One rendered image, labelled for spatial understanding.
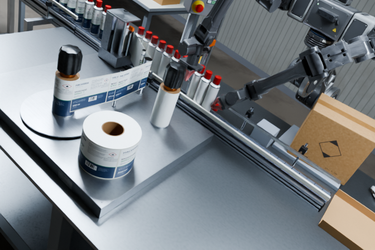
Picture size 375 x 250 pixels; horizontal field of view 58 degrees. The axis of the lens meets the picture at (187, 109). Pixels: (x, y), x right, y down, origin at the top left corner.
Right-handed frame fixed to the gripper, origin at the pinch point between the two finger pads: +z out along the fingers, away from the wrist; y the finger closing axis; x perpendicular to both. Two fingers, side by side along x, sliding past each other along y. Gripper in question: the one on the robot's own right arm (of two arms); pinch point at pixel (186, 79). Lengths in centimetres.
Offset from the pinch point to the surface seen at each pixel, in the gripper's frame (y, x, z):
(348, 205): 90, 19, 19
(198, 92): 7.1, 3.4, 4.2
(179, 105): 0.5, 1.0, 15.5
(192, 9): -12.0, 5.9, -29.7
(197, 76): 2.8, 4.4, -2.3
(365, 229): 99, 11, 19
